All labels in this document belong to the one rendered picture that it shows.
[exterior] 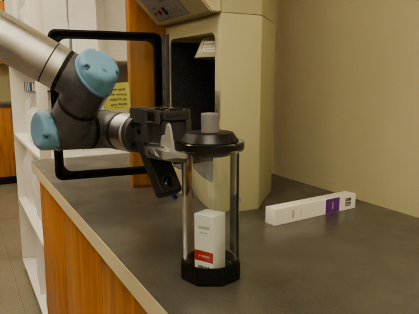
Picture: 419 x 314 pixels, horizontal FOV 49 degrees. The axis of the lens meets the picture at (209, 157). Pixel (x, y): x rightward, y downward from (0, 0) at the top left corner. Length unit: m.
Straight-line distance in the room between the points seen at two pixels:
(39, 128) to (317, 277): 0.55
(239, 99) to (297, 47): 0.49
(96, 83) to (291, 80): 0.89
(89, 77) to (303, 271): 0.48
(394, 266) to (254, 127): 0.46
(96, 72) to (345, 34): 0.81
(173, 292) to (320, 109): 0.87
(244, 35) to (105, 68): 0.42
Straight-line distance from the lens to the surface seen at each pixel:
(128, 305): 0.98
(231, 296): 0.73
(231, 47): 1.09
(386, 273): 0.86
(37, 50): 0.82
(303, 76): 1.51
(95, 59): 0.81
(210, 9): 1.08
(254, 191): 1.16
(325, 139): 1.44
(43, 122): 0.88
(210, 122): 0.72
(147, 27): 1.41
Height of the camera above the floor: 1.26
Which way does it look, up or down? 10 degrees down
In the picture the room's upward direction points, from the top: straight up
